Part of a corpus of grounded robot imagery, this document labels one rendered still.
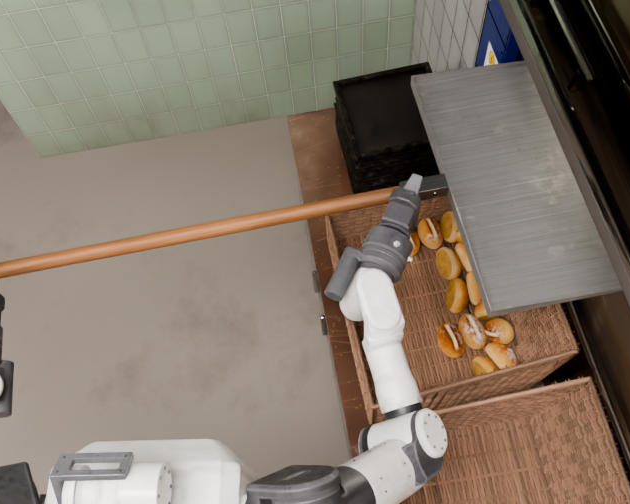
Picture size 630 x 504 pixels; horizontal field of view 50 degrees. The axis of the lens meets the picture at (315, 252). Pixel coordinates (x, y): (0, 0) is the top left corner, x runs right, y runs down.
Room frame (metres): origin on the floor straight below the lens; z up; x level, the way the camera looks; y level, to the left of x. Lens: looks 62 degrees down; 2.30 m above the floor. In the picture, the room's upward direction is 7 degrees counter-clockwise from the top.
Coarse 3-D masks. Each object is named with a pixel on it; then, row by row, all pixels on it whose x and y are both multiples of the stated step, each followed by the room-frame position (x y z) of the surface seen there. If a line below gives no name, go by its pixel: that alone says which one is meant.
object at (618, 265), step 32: (544, 0) 0.94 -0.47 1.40; (576, 0) 0.94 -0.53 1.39; (512, 32) 0.88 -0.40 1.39; (544, 32) 0.86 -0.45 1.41; (576, 32) 0.86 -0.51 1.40; (576, 64) 0.78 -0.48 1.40; (608, 64) 0.78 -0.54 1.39; (544, 96) 0.72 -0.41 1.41; (576, 96) 0.71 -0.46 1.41; (608, 96) 0.71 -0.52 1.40; (608, 128) 0.64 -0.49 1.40; (576, 160) 0.58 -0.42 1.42; (608, 160) 0.58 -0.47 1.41; (608, 256) 0.42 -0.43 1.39
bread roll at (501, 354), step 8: (488, 344) 0.57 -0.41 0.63; (496, 344) 0.56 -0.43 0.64; (504, 344) 0.56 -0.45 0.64; (488, 352) 0.55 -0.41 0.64; (496, 352) 0.54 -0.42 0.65; (504, 352) 0.53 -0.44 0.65; (512, 352) 0.53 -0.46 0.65; (496, 360) 0.52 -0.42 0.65; (504, 360) 0.51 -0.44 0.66; (512, 360) 0.51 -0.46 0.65
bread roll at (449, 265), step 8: (440, 248) 0.86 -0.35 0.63; (448, 248) 0.85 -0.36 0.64; (440, 256) 0.84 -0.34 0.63; (448, 256) 0.82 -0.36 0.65; (456, 256) 0.82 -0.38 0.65; (440, 264) 0.82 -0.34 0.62; (448, 264) 0.80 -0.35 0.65; (456, 264) 0.80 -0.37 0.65; (440, 272) 0.80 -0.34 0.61; (448, 272) 0.78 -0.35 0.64; (456, 272) 0.78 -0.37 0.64
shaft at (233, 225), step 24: (384, 192) 0.70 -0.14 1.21; (240, 216) 0.68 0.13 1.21; (264, 216) 0.68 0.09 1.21; (288, 216) 0.67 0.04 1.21; (312, 216) 0.67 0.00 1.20; (120, 240) 0.66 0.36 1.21; (144, 240) 0.66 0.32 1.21; (168, 240) 0.65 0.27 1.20; (192, 240) 0.65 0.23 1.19; (0, 264) 0.64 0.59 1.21; (24, 264) 0.64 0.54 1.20; (48, 264) 0.63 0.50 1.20; (72, 264) 0.64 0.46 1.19
